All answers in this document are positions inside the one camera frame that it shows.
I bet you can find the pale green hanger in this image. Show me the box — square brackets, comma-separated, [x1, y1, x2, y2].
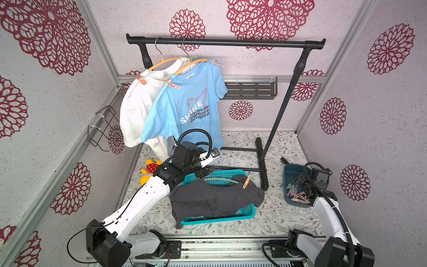
[204, 178, 239, 186]

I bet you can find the dark grey t-shirt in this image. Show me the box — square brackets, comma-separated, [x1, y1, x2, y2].
[169, 174, 265, 229]

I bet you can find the tan yellow clothespin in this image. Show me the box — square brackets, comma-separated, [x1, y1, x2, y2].
[242, 175, 251, 189]

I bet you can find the light blue t-shirt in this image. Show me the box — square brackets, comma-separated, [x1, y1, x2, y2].
[141, 60, 228, 149]

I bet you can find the white t-shirt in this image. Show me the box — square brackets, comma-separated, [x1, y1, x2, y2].
[120, 57, 188, 148]

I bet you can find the peach beige clothespin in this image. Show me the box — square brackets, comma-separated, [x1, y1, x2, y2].
[164, 79, 181, 90]

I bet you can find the white clothespin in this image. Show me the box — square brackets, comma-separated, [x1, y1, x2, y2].
[212, 59, 223, 67]

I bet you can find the pink clothespin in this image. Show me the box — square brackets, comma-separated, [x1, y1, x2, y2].
[136, 75, 147, 85]

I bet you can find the mint green clothespin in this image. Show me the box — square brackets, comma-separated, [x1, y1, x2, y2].
[188, 54, 201, 63]

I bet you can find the wooden hanger with metal hook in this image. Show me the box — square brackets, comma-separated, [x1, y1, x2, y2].
[147, 37, 181, 72]

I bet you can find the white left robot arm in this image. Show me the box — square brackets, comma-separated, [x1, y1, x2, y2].
[83, 142, 220, 267]

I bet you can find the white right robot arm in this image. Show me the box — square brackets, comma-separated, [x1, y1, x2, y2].
[261, 162, 375, 267]

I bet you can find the teal perforated tray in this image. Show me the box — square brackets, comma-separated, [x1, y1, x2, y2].
[181, 169, 256, 226]

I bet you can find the teal plastic clothespin bin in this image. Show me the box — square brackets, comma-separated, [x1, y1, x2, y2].
[284, 164, 311, 208]

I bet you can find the yellow plush toy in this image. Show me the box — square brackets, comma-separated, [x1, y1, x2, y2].
[140, 159, 162, 186]

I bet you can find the black clothes rack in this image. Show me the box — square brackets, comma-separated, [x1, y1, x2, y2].
[126, 34, 326, 191]

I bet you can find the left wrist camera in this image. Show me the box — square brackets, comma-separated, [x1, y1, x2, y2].
[200, 148, 220, 168]

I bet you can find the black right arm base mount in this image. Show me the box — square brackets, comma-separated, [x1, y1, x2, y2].
[268, 229, 314, 258]

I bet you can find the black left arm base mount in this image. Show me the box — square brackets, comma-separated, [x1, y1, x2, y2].
[147, 230, 182, 259]

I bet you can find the black wall shelf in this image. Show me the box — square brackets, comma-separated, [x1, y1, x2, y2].
[223, 76, 278, 100]

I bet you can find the black wire wall rack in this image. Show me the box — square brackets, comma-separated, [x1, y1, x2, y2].
[87, 105, 125, 155]

